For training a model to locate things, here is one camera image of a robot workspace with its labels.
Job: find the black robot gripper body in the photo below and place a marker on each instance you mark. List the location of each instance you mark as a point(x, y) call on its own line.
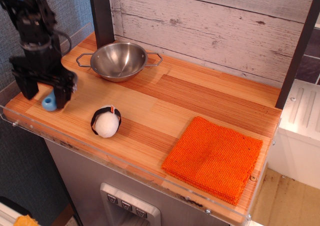
point(44, 63)

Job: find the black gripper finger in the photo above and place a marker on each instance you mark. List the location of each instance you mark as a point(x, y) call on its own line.
point(63, 94)
point(28, 85)

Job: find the blue handled grey scoop spoon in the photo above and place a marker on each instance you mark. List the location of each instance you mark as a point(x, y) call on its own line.
point(49, 102)

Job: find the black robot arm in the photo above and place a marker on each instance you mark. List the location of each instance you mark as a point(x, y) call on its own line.
point(33, 19)

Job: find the clear acrylic table guard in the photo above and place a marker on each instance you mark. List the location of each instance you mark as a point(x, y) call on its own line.
point(156, 107)

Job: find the white plush ball black band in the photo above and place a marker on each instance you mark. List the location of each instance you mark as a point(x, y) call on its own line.
point(106, 121)

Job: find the silver toy fridge dispenser panel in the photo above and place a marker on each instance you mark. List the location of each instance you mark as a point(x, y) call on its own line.
point(124, 209)

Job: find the yellow object bottom left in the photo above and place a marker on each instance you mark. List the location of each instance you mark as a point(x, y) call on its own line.
point(25, 220)

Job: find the orange knitted cloth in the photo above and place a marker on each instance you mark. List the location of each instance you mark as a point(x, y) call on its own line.
point(214, 159)

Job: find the white cabinet at right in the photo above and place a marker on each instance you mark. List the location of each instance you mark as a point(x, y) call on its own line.
point(295, 152)

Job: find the stainless steel bowl with handles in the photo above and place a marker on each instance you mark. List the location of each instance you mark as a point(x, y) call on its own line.
point(121, 61)

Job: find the dark right upright post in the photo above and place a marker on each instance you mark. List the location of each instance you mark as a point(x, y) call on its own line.
point(304, 38)

